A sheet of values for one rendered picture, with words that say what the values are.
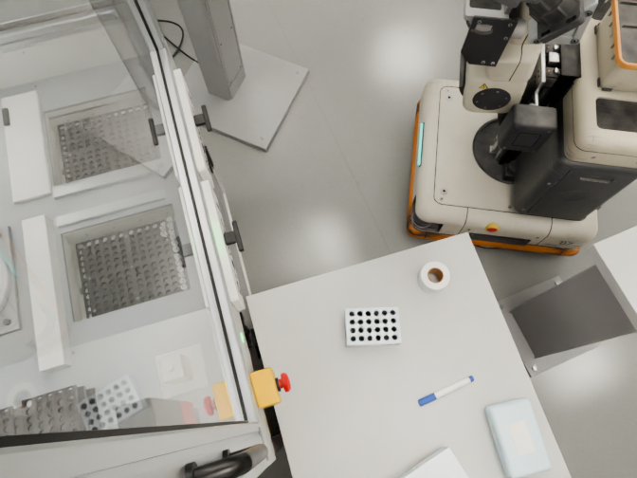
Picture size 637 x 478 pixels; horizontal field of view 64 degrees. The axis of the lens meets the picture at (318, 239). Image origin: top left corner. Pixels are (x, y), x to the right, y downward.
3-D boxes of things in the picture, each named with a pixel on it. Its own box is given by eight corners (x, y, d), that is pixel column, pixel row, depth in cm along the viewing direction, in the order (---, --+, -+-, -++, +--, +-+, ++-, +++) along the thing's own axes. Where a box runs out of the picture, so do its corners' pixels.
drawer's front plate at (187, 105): (190, 93, 136) (179, 66, 125) (214, 189, 126) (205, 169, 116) (184, 95, 135) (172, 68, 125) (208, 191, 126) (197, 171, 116)
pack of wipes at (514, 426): (482, 407, 115) (488, 406, 111) (522, 396, 116) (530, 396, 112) (504, 478, 110) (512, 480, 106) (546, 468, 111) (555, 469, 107)
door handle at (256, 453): (267, 436, 58) (244, 445, 40) (273, 460, 57) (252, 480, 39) (225, 450, 57) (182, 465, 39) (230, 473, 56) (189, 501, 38)
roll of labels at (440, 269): (447, 268, 126) (451, 264, 122) (444, 296, 124) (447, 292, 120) (419, 263, 126) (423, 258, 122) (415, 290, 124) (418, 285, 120)
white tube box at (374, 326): (395, 309, 122) (398, 306, 119) (399, 345, 120) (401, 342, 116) (344, 311, 122) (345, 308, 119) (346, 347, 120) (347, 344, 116)
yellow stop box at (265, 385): (276, 368, 110) (273, 365, 103) (284, 401, 108) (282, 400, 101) (253, 376, 110) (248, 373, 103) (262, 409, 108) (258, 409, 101)
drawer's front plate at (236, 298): (217, 197, 126) (208, 178, 115) (245, 309, 117) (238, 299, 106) (209, 199, 126) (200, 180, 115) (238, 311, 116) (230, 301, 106)
